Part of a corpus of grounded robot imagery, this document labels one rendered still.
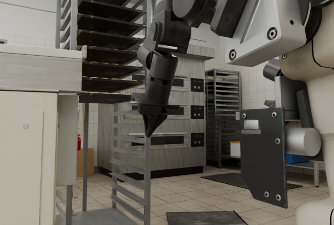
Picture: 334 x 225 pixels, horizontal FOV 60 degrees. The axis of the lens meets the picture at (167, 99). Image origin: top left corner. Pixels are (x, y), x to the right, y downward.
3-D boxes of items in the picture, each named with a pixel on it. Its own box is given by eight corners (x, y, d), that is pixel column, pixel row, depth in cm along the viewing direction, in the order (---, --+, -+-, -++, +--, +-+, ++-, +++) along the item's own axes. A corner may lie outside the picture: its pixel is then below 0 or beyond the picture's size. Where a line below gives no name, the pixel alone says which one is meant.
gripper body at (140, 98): (129, 99, 68) (135, 69, 66) (167, 101, 73) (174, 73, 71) (138, 111, 63) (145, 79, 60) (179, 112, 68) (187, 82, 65)
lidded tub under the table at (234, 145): (229, 155, 510) (228, 141, 512) (248, 154, 533) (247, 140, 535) (244, 158, 477) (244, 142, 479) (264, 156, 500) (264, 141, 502)
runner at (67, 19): (82, -1, 161) (82, -7, 162) (77, -2, 160) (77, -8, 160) (63, 31, 217) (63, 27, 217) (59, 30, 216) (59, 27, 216)
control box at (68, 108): (52, 186, 43) (55, 94, 44) (51, 165, 65) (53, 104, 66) (78, 184, 44) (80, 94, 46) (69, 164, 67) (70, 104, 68)
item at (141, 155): (146, 158, 173) (146, 153, 173) (141, 159, 171) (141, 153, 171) (112, 150, 229) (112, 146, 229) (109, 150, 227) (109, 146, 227)
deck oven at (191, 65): (124, 186, 368) (125, 32, 385) (94, 173, 470) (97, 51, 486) (216, 175, 450) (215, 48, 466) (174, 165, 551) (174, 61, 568)
